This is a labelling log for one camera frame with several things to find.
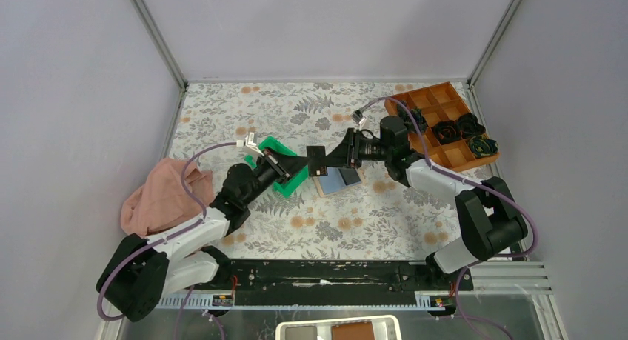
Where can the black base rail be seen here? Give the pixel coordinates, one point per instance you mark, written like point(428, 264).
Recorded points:
point(317, 283)

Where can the black credit card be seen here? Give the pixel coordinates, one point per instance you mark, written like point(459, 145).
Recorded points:
point(350, 176)

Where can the beige blue card holder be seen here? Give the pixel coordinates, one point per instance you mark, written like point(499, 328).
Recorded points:
point(332, 183)

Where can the green plastic bin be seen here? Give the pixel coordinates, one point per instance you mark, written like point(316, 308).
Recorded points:
point(289, 187)

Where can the orange compartment tray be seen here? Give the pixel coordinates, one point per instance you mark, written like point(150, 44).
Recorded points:
point(440, 102)

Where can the floral patterned table mat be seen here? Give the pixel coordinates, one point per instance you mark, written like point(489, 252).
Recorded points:
point(377, 219)

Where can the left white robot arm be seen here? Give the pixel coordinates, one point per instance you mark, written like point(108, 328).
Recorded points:
point(143, 269)

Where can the pink cloth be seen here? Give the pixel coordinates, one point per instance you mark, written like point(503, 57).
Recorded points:
point(161, 202)

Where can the white device with screen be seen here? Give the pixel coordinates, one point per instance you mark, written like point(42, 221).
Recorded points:
point(365, 327)

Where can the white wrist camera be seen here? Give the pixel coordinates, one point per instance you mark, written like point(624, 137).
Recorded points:
point(361, 120)
point(250, 145)

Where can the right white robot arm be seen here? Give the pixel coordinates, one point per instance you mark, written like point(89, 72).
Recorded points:
point(488, 219)

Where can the dark floral rolled sock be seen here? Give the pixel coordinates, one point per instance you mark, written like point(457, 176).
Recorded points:
point(481, 146)
point(469, 126)
point(446, 132)
point(413, 119)

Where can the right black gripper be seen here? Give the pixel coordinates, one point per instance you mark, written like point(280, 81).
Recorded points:
point(347, 152)

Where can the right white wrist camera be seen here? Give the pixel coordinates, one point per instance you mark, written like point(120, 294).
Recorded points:
point(361, 120)

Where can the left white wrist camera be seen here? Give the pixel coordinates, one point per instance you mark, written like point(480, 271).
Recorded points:
point(250, 145)

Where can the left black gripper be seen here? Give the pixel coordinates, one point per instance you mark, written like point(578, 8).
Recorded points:
point(282, 165)

